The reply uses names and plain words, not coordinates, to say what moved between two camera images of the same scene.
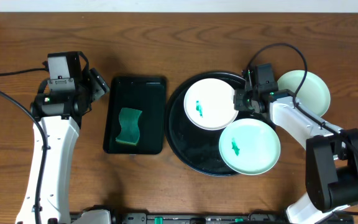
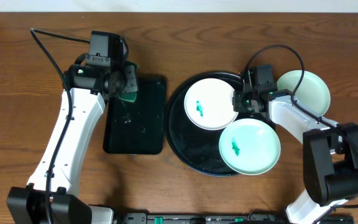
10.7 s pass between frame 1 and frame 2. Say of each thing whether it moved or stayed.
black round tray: stayed
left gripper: moved
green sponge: moved
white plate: stayed
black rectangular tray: stayed
